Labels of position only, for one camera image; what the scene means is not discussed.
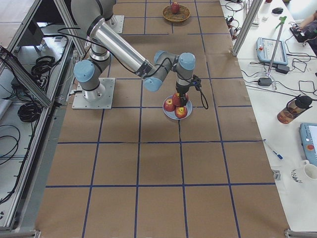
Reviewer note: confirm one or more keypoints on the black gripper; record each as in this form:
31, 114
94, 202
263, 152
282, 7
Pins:
181, 89

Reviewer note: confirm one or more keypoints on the yellow-red apple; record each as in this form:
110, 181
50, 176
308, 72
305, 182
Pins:
175, 101

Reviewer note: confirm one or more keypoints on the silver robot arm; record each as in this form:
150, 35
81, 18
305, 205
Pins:
94, 16

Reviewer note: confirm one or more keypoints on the red apple on plate left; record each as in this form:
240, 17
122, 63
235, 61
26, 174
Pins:
168, 105

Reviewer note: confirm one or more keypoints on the red apple on plate front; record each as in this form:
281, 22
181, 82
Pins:
181, 112

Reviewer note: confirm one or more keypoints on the light blue plate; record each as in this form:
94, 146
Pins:
172, 115

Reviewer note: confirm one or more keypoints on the brown wicker basket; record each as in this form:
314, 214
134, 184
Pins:
182, 15

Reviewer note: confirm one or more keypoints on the dark red apple in basket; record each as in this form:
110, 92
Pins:
175, 7

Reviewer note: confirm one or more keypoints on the black power adapter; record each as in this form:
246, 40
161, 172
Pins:
264, 81

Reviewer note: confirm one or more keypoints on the blue teach pendant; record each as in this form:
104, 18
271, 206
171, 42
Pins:
308, 133
265, 48

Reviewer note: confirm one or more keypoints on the blue white pen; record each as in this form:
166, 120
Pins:
279, 156

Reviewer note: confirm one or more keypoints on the glass jug black lid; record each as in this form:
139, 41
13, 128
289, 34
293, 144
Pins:
294, 108

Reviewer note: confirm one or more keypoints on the black computer mouse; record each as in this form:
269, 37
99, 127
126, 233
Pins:
277, 10

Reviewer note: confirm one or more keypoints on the white mug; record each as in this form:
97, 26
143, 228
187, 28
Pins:
306, 172

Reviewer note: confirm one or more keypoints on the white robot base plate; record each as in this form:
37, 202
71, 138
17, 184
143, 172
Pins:
100, 98

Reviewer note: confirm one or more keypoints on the aluminium frame post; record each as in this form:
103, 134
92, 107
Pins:
253, 10

